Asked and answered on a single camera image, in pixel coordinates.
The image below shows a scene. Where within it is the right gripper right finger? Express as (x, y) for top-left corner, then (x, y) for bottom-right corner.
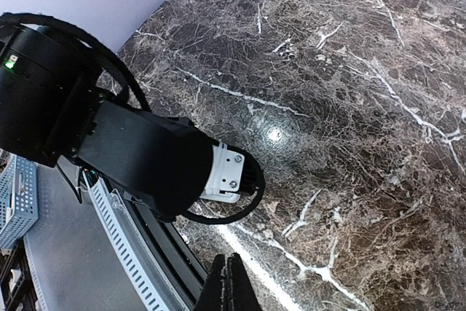
(224, 253), (262, 311)

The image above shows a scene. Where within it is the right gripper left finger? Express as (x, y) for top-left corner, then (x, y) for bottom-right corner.
(194, 254), (226, 311)

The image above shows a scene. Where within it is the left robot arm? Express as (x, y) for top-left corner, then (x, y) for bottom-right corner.
(1, 13), (213, 222)

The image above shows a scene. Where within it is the grey perforated metal basket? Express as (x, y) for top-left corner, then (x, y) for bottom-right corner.
(1, 154), (39, 249)

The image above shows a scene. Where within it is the black front rail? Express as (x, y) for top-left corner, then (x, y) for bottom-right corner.
(124, 200), (208, 310)

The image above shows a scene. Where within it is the white slotted cable duct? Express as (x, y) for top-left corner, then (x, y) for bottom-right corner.
(89, 179), (168, 310)

